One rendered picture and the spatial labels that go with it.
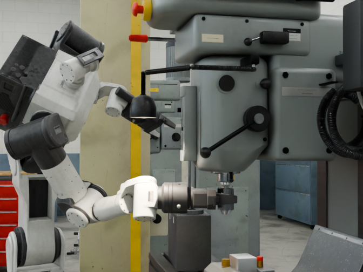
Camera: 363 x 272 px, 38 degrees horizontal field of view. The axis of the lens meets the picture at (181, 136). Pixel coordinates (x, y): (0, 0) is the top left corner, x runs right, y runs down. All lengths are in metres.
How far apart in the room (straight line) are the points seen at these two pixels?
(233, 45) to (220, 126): 0.22
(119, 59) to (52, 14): 7.56
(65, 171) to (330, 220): 0.84
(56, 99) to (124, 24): 1.66
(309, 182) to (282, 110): 7.33
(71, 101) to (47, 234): 0.56
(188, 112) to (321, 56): 0.40
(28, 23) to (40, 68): 8.99
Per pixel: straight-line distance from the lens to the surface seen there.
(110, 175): 3.18
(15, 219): 5.96
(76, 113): 1.66
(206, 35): 1.40
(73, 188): 1.65
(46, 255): 2.01
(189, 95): 1.47
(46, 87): 1.68
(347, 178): 1.65
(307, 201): 8.85
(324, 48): 1.54
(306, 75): 1.49
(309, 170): 8.76
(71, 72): 1.61
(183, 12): 1.41
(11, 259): 2.01
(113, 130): 3.18
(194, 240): 1.80
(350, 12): 1.33
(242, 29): 1.44
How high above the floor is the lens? 1.39
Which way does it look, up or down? 1 degrees up
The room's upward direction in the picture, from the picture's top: straight up
